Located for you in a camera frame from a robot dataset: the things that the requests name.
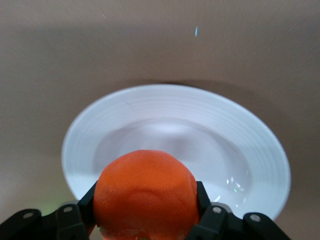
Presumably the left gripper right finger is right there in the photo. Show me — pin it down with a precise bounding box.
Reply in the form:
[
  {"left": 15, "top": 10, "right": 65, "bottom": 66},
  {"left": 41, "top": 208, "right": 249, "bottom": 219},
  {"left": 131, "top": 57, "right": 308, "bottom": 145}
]
[{"left": 186, "top": 180, "right": 291, "bottom": 240}]

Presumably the orange fruit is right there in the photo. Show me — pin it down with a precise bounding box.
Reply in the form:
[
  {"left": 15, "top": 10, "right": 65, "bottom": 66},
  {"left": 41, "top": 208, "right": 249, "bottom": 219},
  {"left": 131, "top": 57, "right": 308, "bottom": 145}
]
[{"left": 93, "top": 149, "right": 201, "bottom": 240}]

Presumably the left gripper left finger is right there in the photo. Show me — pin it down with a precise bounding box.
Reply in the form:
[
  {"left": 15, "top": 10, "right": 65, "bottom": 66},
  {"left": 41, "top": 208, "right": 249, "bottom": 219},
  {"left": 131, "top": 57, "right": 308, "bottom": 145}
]
[{"left": 0, "top": 180, "right": 99, "bottom": 240}]

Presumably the white ribbed plate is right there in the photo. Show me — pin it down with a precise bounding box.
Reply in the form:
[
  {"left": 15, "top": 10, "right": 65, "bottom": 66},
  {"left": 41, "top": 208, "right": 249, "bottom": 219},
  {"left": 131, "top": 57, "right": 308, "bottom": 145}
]
[{"left": 61, "top": 83, "right": 292, "bottom": 223}]

